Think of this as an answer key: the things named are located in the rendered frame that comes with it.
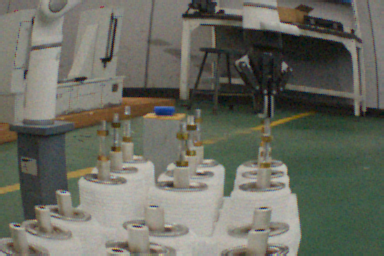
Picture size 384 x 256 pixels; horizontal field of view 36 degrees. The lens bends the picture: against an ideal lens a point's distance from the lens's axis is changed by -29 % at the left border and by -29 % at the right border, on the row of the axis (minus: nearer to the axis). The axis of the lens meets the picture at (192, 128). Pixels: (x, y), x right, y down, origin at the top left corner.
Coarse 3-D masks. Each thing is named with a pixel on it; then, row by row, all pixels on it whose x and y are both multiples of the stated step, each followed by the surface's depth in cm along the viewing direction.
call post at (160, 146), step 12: (144, 120) 151; (156, 120) 150; (168, 120) 150; (180, 120) 150; (144, 132) 151; (156, 132) 151; (168, 132) 150; (144, 144) 151; (156, 144) 151; (168, 144) 151; (144, 156) 151; (156, 156) 151; (168, 156) 151; (156, 168) 151; (156, 180) 151
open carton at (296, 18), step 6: (300, 6) 569; (306, 6) 574; (282, 12) 578; (288, 12) 573; (294, 12) 569; (300, 12) 578; (306, 12) 588; (282, 18) 579; (288, 18) 575; (294, 18) 570; (300, 18) 578
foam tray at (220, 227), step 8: (224, 200) 141; (296, 200) 135; (80, 208) 122; (224, 208) 132; (288, 208) 128; (296, 208) 127; (224, 216) 125; (288, 216) 121; (296, 216) 121; (216, 224) 118; (224, 224) 118; (288, 224) 114; (296, 224) 113; (104, 232) 107; (112, 232) 107; (216, 232) 112; (224, 232) 112; (296, 232) 107; (104, 240) 107; (200, 240) 106; (208, 240) 107; (216, 240) 106; (296, 240) 105; (200, 248) 106; (208, 248) 106; (216, 248) 106; (296, 248) 105
